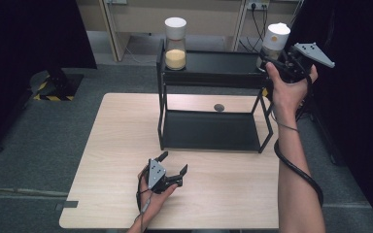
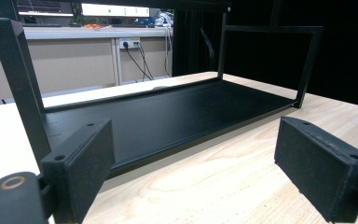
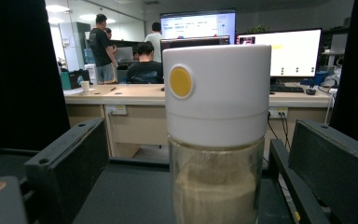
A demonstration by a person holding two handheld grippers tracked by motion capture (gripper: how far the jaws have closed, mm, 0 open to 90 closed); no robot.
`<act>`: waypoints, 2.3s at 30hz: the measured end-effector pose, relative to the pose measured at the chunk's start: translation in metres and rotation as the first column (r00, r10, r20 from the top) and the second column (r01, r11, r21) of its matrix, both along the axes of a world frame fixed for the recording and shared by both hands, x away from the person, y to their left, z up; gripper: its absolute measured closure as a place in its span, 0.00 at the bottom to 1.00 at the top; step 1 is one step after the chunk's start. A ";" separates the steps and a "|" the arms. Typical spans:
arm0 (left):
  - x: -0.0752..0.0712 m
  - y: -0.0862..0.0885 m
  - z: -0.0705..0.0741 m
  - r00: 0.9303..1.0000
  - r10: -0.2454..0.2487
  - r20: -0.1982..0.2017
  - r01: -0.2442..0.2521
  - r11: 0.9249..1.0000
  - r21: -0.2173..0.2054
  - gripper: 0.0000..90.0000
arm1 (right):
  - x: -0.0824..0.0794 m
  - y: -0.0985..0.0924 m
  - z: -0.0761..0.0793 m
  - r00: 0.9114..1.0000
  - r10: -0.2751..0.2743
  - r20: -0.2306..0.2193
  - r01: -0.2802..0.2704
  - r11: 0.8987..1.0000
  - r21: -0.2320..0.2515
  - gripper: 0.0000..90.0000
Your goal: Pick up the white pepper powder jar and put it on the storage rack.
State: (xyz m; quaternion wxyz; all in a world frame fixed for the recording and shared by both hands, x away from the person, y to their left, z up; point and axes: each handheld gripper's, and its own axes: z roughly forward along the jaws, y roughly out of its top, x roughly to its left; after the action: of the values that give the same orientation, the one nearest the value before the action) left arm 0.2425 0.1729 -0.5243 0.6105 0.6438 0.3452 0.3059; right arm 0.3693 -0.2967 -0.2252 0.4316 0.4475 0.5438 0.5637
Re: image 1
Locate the white-capped seasoning bottle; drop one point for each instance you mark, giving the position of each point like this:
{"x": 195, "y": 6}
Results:
{"x": 276, "y": 35}

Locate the white power socket strip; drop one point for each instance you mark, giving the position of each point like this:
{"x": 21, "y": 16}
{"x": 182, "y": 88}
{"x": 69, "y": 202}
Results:
{"x": 258, "y": 4}

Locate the grey tape piece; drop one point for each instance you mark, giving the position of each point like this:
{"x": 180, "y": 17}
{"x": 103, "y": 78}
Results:
{"x": 68, "y": 204}

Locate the thin black wristband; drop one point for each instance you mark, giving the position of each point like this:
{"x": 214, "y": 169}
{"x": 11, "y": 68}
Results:
{"x": 288, "y": 127}

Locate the black two-tier metal rack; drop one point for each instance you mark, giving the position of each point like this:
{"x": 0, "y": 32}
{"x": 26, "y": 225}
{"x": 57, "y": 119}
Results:
{"x": 210, "y": 129}

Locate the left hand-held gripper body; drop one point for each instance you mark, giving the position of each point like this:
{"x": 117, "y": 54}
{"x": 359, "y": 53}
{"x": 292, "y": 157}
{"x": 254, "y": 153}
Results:
{"x": 156, "y": 174}

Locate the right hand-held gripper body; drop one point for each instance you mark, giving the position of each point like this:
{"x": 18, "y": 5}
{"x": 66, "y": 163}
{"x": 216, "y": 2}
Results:
{"x": 314, "y": 53}

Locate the person's left hand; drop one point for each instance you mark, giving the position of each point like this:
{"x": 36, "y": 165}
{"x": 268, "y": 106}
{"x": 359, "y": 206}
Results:
{"x": 153, "y": 205}

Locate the person's right hand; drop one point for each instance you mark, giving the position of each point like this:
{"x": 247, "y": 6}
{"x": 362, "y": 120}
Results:
{"x": 288, "y": 95}

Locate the glass jar with yellow grains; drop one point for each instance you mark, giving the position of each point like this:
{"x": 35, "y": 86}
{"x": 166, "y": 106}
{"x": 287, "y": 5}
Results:
{"x": 175, "y": 48}

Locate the black curtain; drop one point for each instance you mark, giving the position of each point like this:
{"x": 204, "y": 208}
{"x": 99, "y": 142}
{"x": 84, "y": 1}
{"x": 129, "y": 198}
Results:
{"x": 359, "y": 113}
{"x": 19, "y": 48}

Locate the grey round table grommet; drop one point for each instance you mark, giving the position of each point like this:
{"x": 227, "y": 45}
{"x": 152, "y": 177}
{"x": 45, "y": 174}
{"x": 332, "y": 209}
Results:
{"x": 219, "y": 107}

